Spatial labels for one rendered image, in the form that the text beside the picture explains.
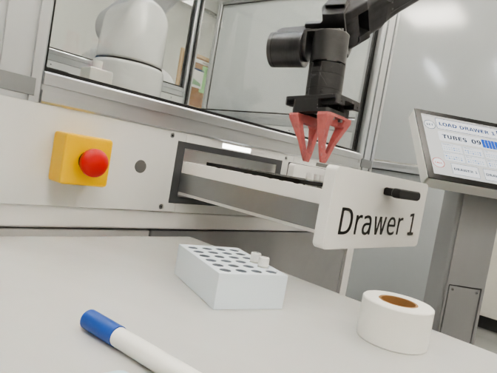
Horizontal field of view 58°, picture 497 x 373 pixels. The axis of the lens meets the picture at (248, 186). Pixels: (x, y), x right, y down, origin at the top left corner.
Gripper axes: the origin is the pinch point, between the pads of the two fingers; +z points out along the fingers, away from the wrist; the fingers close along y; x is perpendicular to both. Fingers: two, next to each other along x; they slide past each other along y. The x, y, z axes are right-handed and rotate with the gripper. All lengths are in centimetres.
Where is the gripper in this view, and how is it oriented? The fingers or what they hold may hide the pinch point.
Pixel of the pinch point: (314, 157)
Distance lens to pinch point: 72.1
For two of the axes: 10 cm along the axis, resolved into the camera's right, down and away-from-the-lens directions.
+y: -7.1, -1.0, 7.0
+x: -6.9, -1.0, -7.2
